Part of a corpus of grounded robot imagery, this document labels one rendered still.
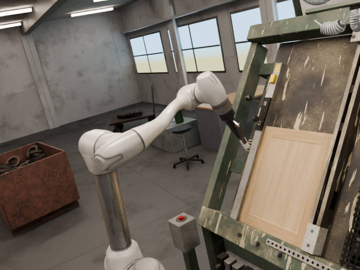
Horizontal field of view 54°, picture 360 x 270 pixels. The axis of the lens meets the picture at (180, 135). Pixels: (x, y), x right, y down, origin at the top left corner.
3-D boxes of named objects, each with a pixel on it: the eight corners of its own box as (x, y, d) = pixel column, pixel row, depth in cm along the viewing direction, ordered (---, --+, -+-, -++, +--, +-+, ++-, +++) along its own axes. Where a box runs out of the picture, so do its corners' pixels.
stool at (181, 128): (193, 155, 587) (185, 121, 571) (209, 161, 547) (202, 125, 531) (167, 166, 564) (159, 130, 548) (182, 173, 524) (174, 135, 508)
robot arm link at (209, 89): (232, 92, 167) (214, 96, 177) (216, 65, 161) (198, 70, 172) (219, 106, 162) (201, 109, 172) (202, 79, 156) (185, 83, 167)
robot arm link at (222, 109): (222, 94, 173) (227, 104, 175) (208, 105, 172) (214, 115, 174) (230, 96, 165) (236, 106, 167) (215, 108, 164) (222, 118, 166)
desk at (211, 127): (290, 127, 623) (284, 85, 603) (224, 154, 561) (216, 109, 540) (262, 122, 685) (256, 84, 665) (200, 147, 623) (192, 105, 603)
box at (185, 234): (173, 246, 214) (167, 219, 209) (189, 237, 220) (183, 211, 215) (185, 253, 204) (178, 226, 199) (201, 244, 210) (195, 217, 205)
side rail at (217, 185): (214, 208, 229) (201, 205, 223) (261, 50, 237) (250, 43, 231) (220, 210, 224) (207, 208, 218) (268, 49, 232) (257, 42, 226)
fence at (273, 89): (234, 218, 205) (229, 217, 203) (279, 65, 212) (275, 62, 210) (240, 220, 201) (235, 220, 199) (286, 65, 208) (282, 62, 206)
